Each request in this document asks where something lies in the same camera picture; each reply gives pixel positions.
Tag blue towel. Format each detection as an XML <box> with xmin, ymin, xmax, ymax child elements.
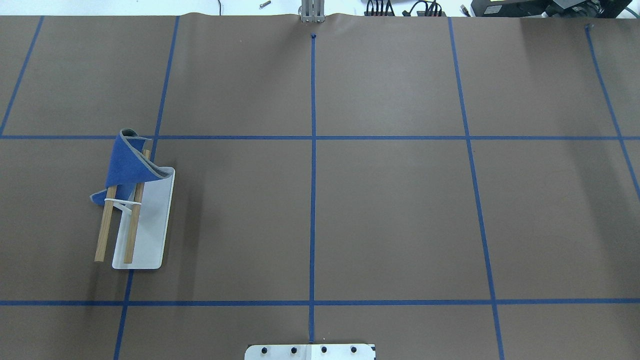
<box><xmin>90</xmin><ymin>128</ymin><xmax>174</xmax><ymax>207</ymax></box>

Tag white wooden towel rack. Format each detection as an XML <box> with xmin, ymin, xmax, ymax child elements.
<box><xmin>93</xmin><ymin>167</ymin><xmax>176</xmax><ymax>270</ymax></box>

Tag brown paper table cover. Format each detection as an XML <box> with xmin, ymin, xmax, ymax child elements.
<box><xmin>1</xmin><ymin>13</ymin><xmax>639</xmax><ymax>360</ymax></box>

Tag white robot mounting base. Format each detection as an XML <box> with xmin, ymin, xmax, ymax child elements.
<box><xmin>244</xmin><ymin>343</ymin><xmax>377</xmax><ymax>360</ymax></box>

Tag black power strip with plugs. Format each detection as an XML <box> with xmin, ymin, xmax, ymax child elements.
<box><xmin>362</xmin><ymin>0</ymin><xmax>446</xmax><ymax>18</ymax></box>

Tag black equipment box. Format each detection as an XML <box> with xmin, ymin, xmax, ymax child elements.
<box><xmin>470</xmin><ymin>0</ymin><xmax>631</xmax><ymax>19</ymax></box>

